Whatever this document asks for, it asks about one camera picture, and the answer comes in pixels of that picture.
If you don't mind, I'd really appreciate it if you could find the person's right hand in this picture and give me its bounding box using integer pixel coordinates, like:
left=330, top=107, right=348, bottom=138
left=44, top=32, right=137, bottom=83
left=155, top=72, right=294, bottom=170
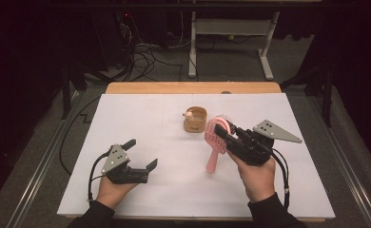
left=226, top=149, right=277, bottom=204

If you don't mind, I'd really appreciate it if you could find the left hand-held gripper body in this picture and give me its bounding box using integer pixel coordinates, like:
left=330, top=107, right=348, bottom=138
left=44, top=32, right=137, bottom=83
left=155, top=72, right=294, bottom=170
left=100, top=143, right=150, bottom=185

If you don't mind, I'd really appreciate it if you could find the dark computer tower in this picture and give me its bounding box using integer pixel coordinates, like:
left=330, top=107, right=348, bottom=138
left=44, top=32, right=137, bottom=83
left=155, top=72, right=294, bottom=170
left=89, top=8, right=134, bottom=71

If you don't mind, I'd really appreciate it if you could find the long black floor cable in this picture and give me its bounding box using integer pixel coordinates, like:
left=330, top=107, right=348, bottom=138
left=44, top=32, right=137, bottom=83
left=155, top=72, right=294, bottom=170
left=58, top=94, right=103, bottom=176

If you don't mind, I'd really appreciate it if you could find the white metal stand frame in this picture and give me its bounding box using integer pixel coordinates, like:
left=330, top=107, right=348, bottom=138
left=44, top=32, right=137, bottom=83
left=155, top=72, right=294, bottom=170
left=187, top=10, right=281, bottom=82

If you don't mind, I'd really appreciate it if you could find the tangle of black floor cables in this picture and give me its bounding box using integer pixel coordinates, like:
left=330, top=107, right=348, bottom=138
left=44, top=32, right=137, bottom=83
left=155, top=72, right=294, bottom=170
left=108, top=37, right=186, bottom=83

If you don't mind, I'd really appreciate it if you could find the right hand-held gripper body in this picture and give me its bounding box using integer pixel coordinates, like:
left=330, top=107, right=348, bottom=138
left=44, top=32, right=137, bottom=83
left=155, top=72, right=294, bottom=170
left=226, top=119, right=303, bottom=167

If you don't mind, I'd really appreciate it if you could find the round wooden holder with figurine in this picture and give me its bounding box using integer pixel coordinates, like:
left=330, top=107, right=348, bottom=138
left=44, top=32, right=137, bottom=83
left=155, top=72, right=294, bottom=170
left=182, top=105, right=208, bottom=134

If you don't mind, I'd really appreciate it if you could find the hand-held gripper black cable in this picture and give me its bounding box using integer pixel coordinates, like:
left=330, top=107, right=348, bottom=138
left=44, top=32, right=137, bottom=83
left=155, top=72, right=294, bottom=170
left=88, top=151, right=112, bottom=203
left=269, top=147, right=291, bottom=211

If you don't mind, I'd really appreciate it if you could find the white table cover sheet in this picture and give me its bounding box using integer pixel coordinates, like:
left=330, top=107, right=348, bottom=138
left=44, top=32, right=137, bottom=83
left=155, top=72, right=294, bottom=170
left=56, top=92, right=337, bottom=219

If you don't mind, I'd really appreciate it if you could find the black stand leg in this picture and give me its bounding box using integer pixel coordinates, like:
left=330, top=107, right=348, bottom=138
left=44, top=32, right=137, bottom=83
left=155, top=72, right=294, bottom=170
left=60, top=61, right=110, bottom=121
left=279, top=61, right=335, bottom=128

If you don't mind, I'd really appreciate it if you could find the person's left hand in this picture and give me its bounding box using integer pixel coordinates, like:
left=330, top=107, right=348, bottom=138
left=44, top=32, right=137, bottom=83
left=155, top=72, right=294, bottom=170
left=95, top=175, right=139, bottom=211

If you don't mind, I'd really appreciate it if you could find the left hand-held gripper black cable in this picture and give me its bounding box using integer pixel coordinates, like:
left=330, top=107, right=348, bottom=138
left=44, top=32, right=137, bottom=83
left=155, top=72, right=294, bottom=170
left=88, top=151, right=112, bottom=203

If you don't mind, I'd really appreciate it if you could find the pink hairbrush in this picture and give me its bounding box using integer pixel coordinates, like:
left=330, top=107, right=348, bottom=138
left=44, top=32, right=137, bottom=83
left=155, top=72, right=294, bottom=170
left=204, top=114, right=239, bottom=175

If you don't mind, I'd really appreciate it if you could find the right hand-held gripper black cable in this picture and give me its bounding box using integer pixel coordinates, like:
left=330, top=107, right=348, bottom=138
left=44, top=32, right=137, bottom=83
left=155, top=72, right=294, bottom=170
left=269, top=147, right=291, bottom=211

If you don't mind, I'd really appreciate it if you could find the metal floor rail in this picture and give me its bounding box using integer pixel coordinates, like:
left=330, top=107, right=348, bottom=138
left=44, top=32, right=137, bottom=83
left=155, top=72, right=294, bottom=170
left=305, top=93, right=371, bottom=228
left=2, top=89, right=82, bottom=228

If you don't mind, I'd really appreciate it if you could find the wooden table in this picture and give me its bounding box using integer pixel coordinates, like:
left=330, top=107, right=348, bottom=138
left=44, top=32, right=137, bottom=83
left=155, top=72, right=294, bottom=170
left=65, top=81, right=326, bottom=223

